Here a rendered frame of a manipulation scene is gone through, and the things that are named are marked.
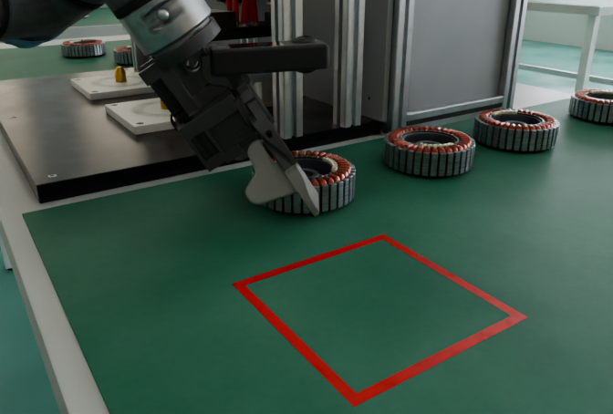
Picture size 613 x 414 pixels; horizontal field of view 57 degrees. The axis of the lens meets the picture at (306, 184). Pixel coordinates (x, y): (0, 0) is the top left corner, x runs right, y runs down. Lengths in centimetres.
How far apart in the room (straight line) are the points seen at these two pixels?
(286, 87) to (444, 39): 28
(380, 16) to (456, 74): 18
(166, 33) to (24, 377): 128
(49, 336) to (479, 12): 76
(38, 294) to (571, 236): 47
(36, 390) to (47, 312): 116
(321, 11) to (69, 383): 70
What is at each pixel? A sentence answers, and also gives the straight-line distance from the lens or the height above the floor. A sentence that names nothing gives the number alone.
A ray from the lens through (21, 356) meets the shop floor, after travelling 176.
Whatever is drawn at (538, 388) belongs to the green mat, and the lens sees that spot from 39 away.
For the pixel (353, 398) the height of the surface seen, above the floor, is 75.
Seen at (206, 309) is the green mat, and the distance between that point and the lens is 43.
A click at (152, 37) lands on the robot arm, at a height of 93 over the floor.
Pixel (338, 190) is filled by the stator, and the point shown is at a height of 78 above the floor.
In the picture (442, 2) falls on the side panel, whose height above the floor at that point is 93.
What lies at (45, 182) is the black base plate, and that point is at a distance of 66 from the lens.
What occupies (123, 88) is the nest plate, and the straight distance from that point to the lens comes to 105.
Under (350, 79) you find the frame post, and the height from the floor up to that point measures 84.
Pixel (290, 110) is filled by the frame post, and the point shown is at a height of 81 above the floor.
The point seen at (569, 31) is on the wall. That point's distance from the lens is 793.
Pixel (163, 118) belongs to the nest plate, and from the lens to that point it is 83.
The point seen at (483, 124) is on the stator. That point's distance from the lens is 82.
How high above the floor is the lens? 99
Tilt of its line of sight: 22 degrees down
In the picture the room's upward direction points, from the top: straight up
